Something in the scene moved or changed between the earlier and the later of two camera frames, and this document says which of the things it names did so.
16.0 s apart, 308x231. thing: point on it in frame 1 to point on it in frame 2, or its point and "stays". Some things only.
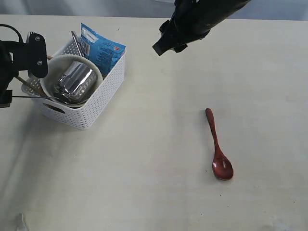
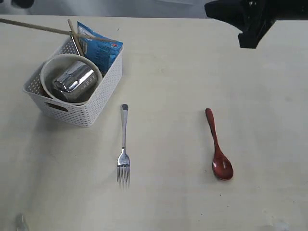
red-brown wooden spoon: x=222 y=166 stays
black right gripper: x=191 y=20 to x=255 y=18
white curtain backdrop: x=268 y=9 stays
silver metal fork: x=43 y=99 to x=123 y=160
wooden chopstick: x=31 y=87 to x=75 y=38
